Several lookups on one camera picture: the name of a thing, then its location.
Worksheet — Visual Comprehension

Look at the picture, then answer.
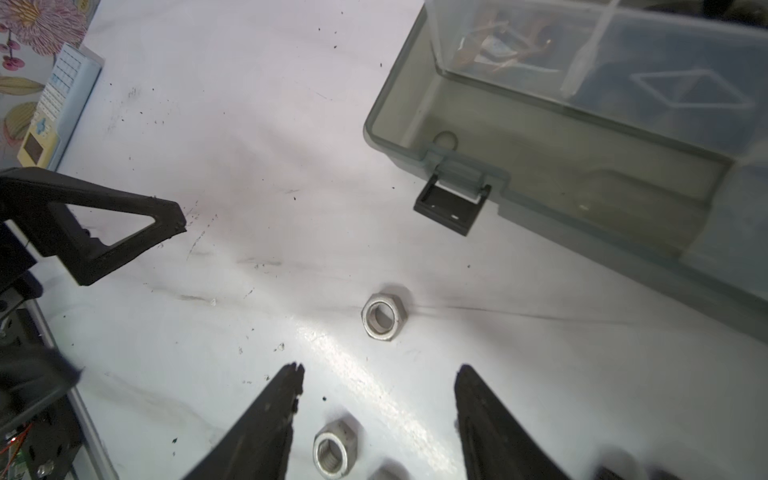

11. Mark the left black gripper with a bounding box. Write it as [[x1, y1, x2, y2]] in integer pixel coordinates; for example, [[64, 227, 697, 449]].
[[1, 167, 186, 300]]

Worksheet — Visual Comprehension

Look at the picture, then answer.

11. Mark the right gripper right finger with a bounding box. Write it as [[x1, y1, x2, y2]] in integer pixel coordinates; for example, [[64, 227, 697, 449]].
[[454, 364, 568, 479]]

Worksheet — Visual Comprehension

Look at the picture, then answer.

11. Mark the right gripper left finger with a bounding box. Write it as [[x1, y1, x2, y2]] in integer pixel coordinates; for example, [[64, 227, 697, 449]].
[[185, 363, 305, 480]]

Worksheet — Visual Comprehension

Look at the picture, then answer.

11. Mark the silver hex nut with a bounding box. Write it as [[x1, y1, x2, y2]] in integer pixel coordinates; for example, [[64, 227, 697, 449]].
[[361, 293, 407, 341], [312, 419, 358, 479]]

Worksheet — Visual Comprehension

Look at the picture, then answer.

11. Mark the yellow grey calculator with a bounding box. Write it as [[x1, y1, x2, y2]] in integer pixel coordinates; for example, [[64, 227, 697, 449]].
[[17, 43, 102, 171]]

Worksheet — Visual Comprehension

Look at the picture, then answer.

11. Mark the grey compartment organizer box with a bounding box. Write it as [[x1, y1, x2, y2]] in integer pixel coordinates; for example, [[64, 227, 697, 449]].
[[364, 1, 767, 340]]

